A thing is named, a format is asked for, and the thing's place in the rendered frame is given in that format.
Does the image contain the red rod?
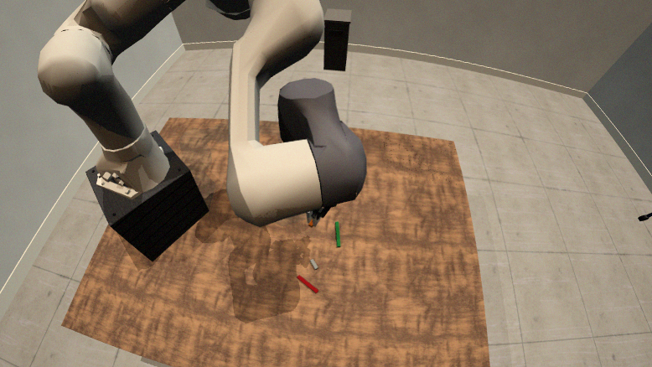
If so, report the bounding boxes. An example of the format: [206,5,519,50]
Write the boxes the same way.
[298,275,318,293]

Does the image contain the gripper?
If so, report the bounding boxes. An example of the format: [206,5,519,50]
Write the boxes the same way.
[307,204,336,227]

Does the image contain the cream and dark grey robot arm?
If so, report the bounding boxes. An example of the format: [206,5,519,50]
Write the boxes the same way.
[37,0,367,227]

